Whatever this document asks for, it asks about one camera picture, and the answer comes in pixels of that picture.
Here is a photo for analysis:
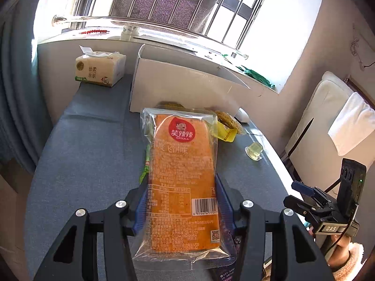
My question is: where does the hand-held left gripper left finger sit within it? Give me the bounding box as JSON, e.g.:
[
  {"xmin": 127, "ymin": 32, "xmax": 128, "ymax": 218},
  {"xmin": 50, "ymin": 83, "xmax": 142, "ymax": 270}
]
[{"xmin": 32, "ymin": 181, "xmax": 148, "ymax": 281}]

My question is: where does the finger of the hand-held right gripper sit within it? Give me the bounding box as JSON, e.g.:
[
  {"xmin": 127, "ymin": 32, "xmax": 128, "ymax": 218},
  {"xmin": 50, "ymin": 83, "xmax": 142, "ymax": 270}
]
[
  {"xmin": 283, "ymin": 195, "xmax": 334, "ymax": 235},
  {"xmin": 291, "ymin": 181, "xmax": 337, "ymax": 210}
]

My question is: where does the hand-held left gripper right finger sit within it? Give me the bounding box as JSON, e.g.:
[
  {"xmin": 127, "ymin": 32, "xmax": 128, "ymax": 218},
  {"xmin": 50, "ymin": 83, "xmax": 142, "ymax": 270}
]
[{"xmin": 215, "ymin": 173, "xmax": 336, "ymax": 281}]

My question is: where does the orange cake packet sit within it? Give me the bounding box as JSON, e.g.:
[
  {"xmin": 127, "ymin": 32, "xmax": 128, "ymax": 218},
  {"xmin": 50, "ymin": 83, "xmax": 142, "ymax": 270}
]
[{"xmin": 132, "ymin": 107, "xmax": 238, "ymax": 268}]

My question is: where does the white cardboard box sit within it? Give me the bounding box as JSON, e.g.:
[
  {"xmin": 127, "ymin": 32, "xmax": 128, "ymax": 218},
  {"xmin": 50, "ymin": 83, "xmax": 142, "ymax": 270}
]
[{"xmin": 129, "ymin": 44, "xmax": 264, "ymax": 115}]

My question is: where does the white folded panel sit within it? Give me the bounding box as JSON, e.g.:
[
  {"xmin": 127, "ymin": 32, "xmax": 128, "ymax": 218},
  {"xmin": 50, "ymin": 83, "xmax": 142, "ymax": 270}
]
[{"xmin": 285, "ymin": 71, "xmax": 375, "ymax": 194}]

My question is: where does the clear jelly cup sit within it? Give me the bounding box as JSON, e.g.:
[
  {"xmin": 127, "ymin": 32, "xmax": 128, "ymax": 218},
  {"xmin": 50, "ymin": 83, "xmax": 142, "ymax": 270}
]
[{"xmin": 244, "ymin": 142, "xmax": 264, "ymax": 161}]

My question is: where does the black smartphone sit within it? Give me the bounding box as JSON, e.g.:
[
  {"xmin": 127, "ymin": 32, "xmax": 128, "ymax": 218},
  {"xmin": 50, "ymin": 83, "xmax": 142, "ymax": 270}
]
[{"xmin": 211, "ymin": 231, "xmax": 274, "ymax": 281}]

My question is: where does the white towel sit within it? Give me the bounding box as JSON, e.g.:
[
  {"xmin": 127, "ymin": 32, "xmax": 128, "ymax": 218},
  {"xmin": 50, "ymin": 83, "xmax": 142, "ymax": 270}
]
[{"xmin": 327, "ymin": 92, "xmax": 375, "ymax": 156}]

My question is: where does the blue-grey table cloth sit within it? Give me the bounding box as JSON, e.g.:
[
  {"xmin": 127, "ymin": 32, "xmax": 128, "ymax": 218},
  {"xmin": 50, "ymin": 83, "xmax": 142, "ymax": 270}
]
[{"xmin": 23, "ymin": 73, "xmax": 296, "ymax": 281}]

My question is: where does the yellow cracker packet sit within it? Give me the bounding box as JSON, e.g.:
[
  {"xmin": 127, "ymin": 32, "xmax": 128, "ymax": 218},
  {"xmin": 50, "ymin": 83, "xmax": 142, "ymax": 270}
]
[{"xmin": 212, "ymin": 110, "xmax": 247, "ymax": 142}]

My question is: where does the small brown-yellow snack packet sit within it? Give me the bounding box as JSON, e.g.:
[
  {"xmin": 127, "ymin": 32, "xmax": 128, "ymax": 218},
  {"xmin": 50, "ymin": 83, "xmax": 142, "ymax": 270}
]
[{"xmin": 155, "ymin": 101, "xmax": 188, "ymax": 112}]

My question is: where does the green plastic bag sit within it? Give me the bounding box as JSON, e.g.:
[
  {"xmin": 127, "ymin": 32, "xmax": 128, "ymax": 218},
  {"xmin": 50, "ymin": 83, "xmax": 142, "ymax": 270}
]
[{"xmin": 223, "ymin": 53, "xmax": 276, "ymax": 90}]

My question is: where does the tissue pack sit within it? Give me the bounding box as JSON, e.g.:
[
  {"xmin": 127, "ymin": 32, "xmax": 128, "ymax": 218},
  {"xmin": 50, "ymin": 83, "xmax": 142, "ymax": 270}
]
[{"xmin": 75, "ymin": 46, "xmax": 127, "ymax": 88}]

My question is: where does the blue-grey curtain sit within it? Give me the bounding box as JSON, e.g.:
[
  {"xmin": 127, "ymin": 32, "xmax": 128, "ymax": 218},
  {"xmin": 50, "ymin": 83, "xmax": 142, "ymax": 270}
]
[{"xmin": 0, "ymin": 0, "xmax": 55, "ymax": 176}]

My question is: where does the white cup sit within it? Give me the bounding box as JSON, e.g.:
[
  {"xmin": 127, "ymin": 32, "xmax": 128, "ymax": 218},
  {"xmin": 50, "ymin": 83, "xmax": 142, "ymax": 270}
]
[{"xmin": 121, "ymin": 26, "xmax": 139, "ymax": 40}]

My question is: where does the steel window guard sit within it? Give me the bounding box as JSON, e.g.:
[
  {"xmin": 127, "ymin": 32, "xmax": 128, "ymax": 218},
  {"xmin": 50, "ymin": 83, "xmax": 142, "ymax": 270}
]
[{"xmin": 52, "ymin": 0, "xmax": 283, "ymax": 60}]

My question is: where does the grey hanging cloth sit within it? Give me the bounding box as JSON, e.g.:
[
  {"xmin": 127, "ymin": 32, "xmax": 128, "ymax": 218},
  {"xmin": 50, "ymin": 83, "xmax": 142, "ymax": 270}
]
[{"xmin": 110, "ymin": 0, "xmax": 232, "ymax": 36}]

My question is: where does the black wall cable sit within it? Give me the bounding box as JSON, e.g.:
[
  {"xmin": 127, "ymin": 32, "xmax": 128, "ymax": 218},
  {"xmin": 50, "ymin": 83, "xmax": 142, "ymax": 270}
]
[{"xmin": 350, "ymin": 25, "xmax": 375, "ymax": 71}]

